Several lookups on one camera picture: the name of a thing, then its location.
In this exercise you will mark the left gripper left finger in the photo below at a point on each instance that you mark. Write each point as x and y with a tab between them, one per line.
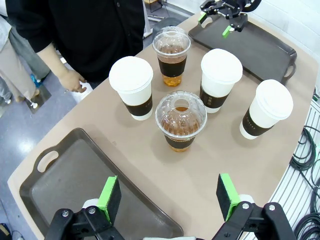
110	200

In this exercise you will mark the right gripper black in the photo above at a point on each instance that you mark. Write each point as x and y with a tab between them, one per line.
235	7

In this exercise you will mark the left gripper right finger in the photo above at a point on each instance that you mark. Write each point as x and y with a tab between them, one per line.
228	197

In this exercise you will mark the white paper coffee cup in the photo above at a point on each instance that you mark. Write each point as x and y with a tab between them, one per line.
131	82
270	105
220	70

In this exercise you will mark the clear dome-lid iced coffee cup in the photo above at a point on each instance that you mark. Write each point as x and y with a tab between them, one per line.
172	52
181	125

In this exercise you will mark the person's right forearm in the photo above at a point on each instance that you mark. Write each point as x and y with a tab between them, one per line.
51	60

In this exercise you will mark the dark rectangular serving tray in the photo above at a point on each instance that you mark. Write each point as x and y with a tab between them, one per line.
72	180
245	47

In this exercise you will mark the person's right hand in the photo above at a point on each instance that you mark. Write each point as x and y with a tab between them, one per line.
71	81

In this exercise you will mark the black stool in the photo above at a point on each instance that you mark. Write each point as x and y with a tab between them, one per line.
166	22

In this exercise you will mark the metal floor plate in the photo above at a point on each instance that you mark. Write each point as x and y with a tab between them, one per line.
41	96

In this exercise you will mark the person's black shirt torso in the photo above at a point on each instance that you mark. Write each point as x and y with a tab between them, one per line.
92	37

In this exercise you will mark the bystander's grey trouser leg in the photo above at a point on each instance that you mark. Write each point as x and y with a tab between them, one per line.
32	60

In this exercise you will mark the bystander in beige trousers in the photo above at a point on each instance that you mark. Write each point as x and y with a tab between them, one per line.
13	70

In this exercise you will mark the black metal frame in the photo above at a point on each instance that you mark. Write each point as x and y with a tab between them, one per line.
156	5

